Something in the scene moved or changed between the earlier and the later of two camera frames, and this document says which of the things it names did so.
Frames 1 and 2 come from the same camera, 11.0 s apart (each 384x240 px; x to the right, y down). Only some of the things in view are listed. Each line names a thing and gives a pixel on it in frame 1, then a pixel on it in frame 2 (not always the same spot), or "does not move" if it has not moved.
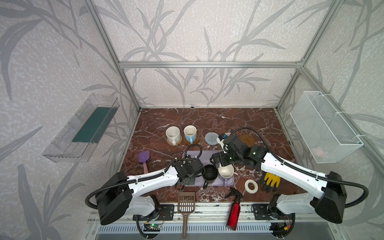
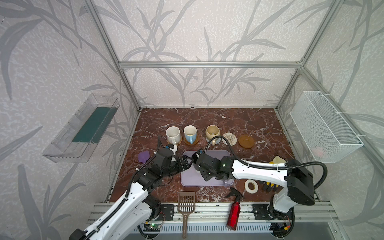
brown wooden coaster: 196,141 does not move
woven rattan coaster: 180,140 does not move
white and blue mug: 190,132 does not move
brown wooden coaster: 248,140 does not move
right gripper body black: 218,157 → 199,162
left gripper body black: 190,173 → 180,162
